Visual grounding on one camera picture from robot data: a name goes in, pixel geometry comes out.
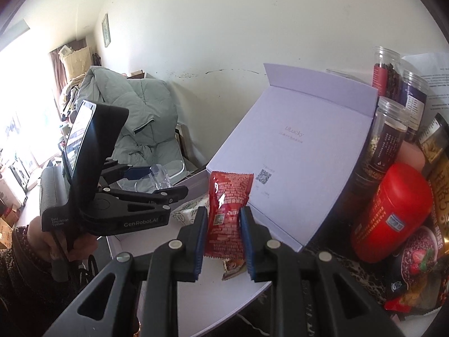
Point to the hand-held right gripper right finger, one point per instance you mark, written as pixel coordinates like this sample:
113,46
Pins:
247,245

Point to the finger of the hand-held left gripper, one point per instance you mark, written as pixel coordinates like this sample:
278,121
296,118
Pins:
154,196
138,172

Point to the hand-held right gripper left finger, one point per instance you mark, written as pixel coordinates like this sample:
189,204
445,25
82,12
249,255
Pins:
200,245

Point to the clear plastic piece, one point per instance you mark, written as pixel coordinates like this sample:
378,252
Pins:
158,177

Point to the brown gold cereal sachet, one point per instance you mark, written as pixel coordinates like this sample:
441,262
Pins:
233,266

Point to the red sachet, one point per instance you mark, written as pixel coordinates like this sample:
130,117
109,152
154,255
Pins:
224,231

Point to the white bread packet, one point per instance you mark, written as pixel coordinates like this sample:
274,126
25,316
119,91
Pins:
189,212

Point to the lavender gift box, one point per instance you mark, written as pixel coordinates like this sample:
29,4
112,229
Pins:
298,168

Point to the person's left forearm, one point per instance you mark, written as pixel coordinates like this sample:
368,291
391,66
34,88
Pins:
21,288

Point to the person's left hand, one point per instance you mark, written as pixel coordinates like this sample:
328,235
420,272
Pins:
38,240

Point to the pile of clothes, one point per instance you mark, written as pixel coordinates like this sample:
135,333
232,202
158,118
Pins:
70,94

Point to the grey-green puffer jacket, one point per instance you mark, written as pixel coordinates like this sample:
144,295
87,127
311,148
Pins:
140,112

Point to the brown curtain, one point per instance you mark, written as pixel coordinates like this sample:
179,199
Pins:
58,73

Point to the brown cardboard box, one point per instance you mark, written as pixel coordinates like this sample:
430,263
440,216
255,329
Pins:
77,63

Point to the dark brown jar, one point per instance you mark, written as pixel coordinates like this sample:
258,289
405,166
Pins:
361,189

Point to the red tin canister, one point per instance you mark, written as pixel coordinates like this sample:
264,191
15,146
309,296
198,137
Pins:
389,210

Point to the black snack bag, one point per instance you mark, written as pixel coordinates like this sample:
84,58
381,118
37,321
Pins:
421,259

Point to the clear jar dark label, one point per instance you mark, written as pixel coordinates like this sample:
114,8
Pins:
386,137

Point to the pink container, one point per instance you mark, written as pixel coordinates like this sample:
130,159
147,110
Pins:
414,156

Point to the jar with gold contents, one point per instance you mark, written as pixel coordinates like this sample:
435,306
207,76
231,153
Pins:
435,140

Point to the clear jar red label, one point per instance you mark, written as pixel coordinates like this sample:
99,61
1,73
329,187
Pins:
384,77

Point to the clear jar purple label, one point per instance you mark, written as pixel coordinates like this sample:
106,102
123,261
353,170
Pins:
415,105

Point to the white printed paper sheet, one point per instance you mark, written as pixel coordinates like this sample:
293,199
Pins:
435,77

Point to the small wall picture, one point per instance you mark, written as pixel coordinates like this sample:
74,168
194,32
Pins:
106,30

